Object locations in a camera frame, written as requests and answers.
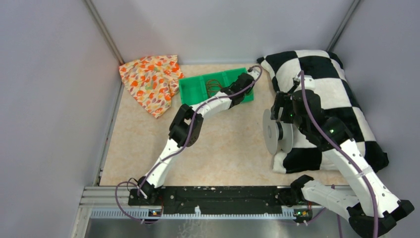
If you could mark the orange floral cloth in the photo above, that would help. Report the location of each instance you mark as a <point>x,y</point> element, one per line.
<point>152,81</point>

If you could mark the green plastic divided bin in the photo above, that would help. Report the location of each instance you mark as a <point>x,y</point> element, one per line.
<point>196,89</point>

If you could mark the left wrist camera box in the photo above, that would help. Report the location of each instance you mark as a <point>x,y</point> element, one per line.
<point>255,73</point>

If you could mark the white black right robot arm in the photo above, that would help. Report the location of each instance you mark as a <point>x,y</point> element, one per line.
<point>373,210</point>

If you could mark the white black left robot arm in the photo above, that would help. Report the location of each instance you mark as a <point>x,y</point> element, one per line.
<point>186,126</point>

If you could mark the aluminium front rail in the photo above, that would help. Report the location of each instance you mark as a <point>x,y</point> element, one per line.
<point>105,210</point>

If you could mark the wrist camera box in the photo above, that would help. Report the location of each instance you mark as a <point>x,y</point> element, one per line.
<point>255,73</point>
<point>303,82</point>

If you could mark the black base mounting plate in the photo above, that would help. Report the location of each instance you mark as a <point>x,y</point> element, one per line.
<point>222,200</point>

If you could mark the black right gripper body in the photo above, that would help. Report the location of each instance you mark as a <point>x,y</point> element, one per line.
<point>284,99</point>

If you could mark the white perforated cable spool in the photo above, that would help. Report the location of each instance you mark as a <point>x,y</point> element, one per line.
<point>277,134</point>

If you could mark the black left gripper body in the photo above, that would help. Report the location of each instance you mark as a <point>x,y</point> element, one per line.
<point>242,95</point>

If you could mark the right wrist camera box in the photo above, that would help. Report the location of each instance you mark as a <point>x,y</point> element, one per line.
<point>303,82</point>

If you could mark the black white checkered pillow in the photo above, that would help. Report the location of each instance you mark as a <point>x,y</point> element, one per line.
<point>337,100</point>

